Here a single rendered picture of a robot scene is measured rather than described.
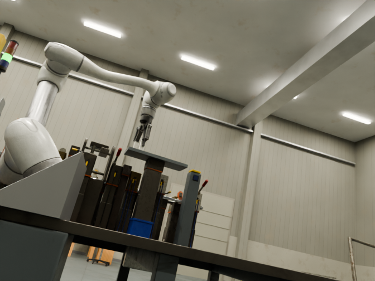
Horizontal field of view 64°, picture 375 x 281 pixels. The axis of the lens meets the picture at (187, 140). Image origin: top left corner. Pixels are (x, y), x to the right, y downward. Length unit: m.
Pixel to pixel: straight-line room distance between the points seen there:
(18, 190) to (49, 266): 0.27
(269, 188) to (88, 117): 7.46
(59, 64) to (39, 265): 1.03
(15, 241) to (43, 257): 0.11
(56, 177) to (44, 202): 0.09
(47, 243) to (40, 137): 0.41
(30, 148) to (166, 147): 10.11
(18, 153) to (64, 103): 10.33
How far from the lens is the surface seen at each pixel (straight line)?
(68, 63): 1.75
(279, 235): 12.56
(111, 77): 1.78
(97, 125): 11.26
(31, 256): 1.16
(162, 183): 1.91
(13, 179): 1.48
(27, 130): 1.31
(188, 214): 1.79
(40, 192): 1.14
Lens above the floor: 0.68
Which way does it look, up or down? 20 degrees up
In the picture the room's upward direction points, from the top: 12 degrees clockwise
